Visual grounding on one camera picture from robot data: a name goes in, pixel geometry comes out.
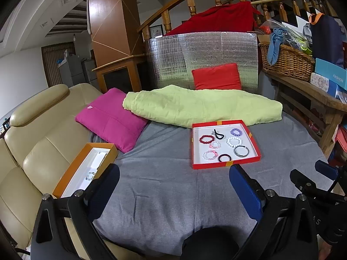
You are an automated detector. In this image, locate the silver metal bangle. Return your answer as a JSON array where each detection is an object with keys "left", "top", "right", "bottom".
[{"left": 234, "top": 145, "right": 250, "bottom": 158}]

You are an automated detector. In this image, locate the pink white bead bracelet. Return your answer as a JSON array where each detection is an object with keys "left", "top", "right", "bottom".
[{"left": 202, "top": 149, "right": 219, "bottom": 161}]

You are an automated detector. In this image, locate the red shallow jewelry box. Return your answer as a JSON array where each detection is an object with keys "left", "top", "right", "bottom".
[{"left": 191, "top": 120, "right": 261, "bottom": 170}]

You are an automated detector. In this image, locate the person's right hand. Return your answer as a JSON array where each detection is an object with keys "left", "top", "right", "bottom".
[{"left": 318, "top": 241, "right": 340, "bottom": 260}]

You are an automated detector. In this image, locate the wooden shelf bench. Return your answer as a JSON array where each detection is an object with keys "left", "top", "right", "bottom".
[{"left": 265, "top": 72, "right": 346, "bottom": 157}]

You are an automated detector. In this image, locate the orange cardboard box lid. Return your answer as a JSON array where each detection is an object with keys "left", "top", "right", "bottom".
[{"left": 53, "top": 143, "right": 118, "bottom": 198}]

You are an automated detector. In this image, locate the white patterned box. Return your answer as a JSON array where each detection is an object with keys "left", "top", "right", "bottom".
[{"left": 310, "top": 73, "right": 336, "bottom": 97}]

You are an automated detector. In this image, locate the beige leather sofa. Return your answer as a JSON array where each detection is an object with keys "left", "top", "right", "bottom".
[{"left": 1, "top": 83, "right": 101, "bottom": 249}]

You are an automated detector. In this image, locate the blue cardboard box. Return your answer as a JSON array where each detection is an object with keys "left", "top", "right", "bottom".
[{"left": 315, "top": 58, "right": 346, "bottom": 104}]

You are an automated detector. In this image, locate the light green folded blanket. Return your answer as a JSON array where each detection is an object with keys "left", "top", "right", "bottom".
[{"left": 122, "top": 85, "right": 282, "bottom": 128}]

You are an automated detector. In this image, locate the magenta pillow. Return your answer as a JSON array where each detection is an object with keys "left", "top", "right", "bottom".
[{"left": 75, "top": 88, "right": 148, "bottom": 153}]

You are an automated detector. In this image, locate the wicker basket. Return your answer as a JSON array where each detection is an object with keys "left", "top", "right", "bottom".
[{"left": 258, "top": 42, "right": 315, "bottom": 82}]

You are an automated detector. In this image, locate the small red cushion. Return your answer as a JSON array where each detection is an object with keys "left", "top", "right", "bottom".
[{"left": 192, "top": 63, "right": 242, "bottom": 90}]

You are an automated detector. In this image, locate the blue cloth in basket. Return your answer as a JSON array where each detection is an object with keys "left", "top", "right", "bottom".
[{"left": 267, "top": 28, "right": 290, "bottom": 66}]

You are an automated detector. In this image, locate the red fabric bundle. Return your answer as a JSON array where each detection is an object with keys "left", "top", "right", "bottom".
[{"left": 165, "top": 1, "right": 262, "bottom": 36}]

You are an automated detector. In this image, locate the wooden cabinet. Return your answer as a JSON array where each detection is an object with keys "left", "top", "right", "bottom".
[{"left": 87, "top": 0, "right": 145, "bottom": 93}]

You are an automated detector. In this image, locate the silver foil insulation panel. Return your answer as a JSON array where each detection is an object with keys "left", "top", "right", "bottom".
[{"left": 146, "top": 32, "right": 258, "bottom": 93}]

